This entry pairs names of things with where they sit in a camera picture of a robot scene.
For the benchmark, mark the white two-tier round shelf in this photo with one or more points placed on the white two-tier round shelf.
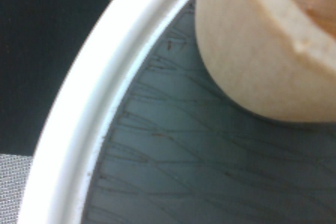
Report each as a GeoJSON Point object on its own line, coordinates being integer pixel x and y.
{"type": "Point", "coordinates": [148, 150]}

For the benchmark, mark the grey woven placemat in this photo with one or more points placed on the grey woven placemat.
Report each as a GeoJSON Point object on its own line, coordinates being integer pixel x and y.
{"type": "Point", "coordinates": [13, 172]}

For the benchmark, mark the tan wooden cup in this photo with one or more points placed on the tan wooden cup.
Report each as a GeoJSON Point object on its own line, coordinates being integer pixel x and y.
{"type": "Point", "coordinates": [267, 47]}

